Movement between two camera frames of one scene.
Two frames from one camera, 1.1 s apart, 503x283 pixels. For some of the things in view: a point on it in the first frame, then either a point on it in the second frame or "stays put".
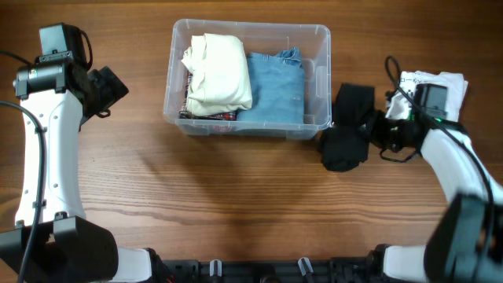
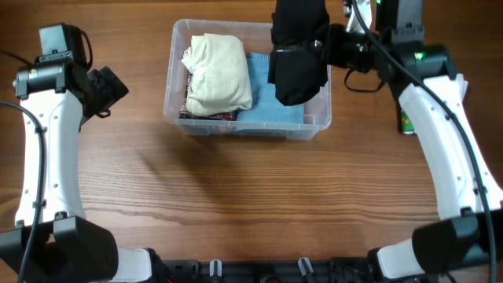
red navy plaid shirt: x=184 y=111 stays put
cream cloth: x=220 y=80 stays put
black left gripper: x=113 y=86 stays put
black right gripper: x=373 y=130 -> x=332 y=36
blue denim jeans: x=277 y=85 stays put
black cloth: x=345 y=145 -> x=298 y=62
